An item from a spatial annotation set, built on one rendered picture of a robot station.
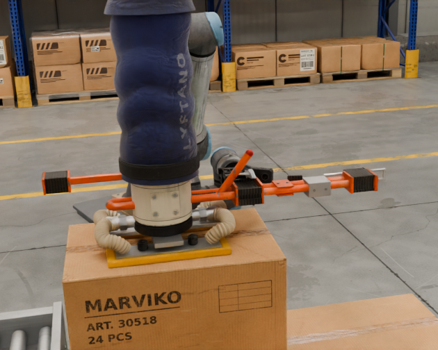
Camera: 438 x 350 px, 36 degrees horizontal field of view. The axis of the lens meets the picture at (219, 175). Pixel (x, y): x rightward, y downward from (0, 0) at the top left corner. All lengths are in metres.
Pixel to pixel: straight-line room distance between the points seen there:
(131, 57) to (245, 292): 0.70
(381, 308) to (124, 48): 1.29
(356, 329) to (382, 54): 7.94
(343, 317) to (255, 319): 0.54
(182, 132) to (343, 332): 0.91
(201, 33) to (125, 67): 0.58
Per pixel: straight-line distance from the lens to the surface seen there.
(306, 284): 3.78
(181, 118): 1.78
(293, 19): 10.82
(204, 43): 2.30
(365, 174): 2.05
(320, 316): 2.38
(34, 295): 3.88
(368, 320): 2.37
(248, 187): 1.95
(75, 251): 1.97
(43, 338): 2.36
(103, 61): 8.95
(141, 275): 1.80
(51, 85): 8.98
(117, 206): 1.89
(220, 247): 1.87
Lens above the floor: 1.72
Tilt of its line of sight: 18 degrees down
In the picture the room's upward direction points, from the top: 2 degrees counter-clockwise
